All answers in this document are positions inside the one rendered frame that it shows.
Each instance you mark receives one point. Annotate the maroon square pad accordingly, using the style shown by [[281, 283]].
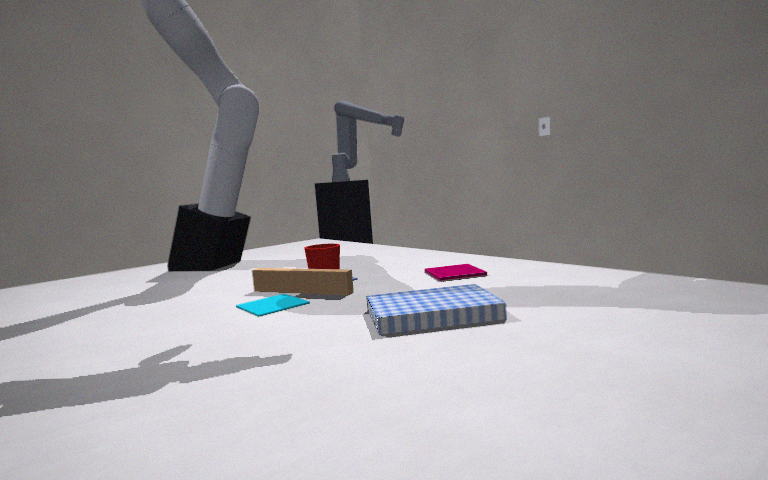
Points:
[[455, 272]]

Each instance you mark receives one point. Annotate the red cup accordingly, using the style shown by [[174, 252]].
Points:
[[323, 256]]

